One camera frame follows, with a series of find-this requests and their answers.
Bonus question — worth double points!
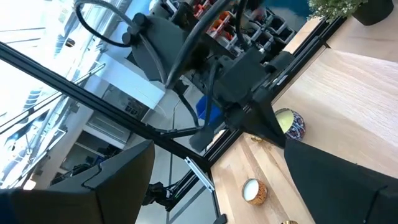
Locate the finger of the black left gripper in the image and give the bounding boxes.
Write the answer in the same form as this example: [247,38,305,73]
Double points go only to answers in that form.
[260,91,287,149]
[226,101,275,143]

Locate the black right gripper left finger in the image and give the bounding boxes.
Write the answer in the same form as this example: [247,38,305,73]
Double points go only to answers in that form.
[0,139,155,224]

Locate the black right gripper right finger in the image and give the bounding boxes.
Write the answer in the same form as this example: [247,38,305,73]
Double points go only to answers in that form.
[284,138,398,224]

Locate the orange patterned candle tin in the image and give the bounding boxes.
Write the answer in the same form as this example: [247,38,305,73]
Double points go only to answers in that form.
[241,177,269,207]

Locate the blue plastic bin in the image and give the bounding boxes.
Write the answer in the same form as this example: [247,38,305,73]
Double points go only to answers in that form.
[195,94,224,126]

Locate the storage bin rack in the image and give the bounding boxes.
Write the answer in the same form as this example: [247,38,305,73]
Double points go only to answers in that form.
[149,0,296,57]

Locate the wooden shelf riser black legs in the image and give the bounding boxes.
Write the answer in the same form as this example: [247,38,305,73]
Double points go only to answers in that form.
[272,46,398,180]

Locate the white cabinet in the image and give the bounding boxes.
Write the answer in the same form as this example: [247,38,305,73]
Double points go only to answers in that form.
[83,52,165,150]

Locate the green potted plant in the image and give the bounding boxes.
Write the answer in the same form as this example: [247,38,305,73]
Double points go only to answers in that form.
[307,0,395,26]

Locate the silver metal bracket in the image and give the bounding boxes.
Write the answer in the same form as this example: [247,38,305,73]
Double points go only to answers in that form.
[184,156,216,193]

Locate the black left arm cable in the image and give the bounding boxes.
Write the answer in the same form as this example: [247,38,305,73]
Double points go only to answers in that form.
[73,0,141,49]

